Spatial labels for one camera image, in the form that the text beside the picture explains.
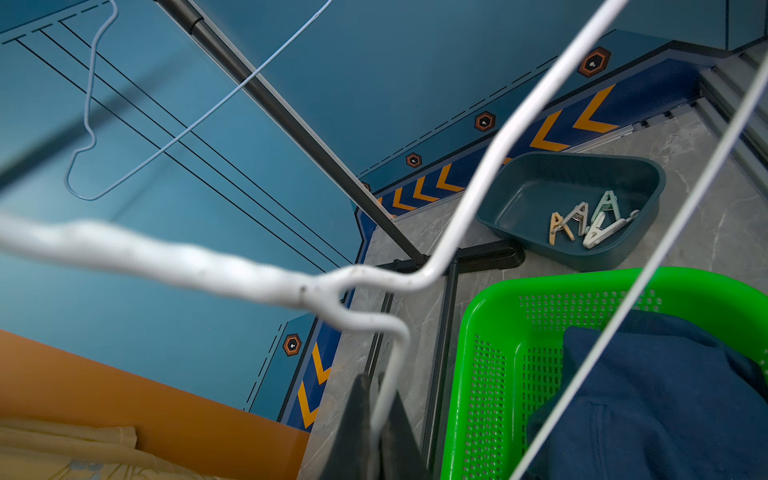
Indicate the black clothes rack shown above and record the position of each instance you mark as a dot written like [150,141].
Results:
[192,22]

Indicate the yellow clothespin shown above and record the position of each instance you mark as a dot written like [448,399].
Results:
[558,224]

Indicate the white clothespin navy shirt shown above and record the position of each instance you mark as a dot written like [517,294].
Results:
[596,234]
[580,214]

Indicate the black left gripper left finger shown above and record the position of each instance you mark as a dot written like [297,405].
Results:
[349,457]

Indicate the green plastic basket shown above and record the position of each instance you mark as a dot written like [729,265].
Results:
[509,357]

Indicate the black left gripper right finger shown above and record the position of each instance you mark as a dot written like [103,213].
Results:
[400,457]

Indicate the teal plastic bin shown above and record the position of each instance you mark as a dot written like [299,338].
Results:
[531,187]

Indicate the mint green clothespin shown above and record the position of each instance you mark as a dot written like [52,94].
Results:
[607,203]

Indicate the white clothespin front navy shirt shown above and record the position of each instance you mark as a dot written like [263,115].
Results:
[596,234]

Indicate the tan yellow t-shirt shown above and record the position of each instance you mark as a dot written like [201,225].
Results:
[34,449]

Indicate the navy printed t-shirt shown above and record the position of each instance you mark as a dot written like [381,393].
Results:
[666,400]

